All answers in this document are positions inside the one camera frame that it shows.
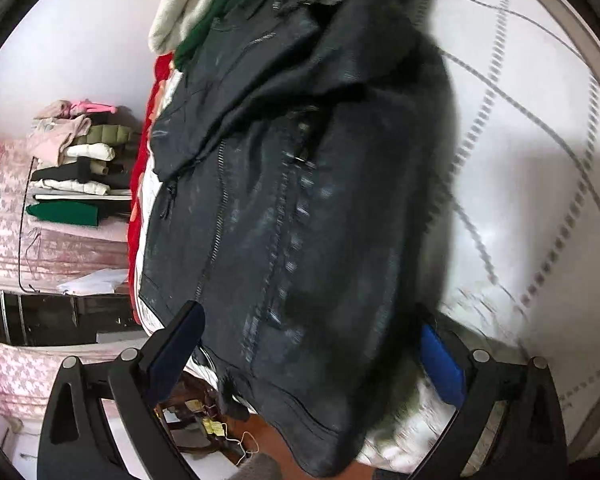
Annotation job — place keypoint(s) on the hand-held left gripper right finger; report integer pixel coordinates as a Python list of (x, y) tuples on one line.
[(442, 366)]

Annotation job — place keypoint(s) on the metal bed frame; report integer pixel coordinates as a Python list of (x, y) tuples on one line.
[(25, 315)]

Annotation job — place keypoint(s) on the red cloth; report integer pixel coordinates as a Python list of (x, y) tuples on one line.
[(141, 180)]

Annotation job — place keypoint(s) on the dark wooden furniture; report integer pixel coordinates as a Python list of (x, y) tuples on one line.
[(190, 410)]

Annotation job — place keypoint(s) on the pink patterned bed cover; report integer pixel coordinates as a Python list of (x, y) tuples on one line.
[(10, 220)]

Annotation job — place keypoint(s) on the white folded cloth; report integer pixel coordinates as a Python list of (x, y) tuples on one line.
[(94, 282)]

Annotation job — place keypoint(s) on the black zip jacket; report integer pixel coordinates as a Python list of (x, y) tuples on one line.
[(290, 170)]

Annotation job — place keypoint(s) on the stack of folded clothes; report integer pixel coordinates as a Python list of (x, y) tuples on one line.
[(80, 160)]

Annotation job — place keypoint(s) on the pink patterned cushion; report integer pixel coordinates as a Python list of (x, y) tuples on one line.
[(15, 375)]

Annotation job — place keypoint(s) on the white checked bed sheet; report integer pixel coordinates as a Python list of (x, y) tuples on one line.
[(520, 150)]

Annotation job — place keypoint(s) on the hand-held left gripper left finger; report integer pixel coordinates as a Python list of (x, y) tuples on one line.
[(179, 341)]

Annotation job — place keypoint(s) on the white fluffy garment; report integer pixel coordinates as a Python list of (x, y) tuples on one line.
[(180, 5)]

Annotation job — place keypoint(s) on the dark green garment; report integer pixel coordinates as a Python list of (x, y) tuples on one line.
[(205, 25)]

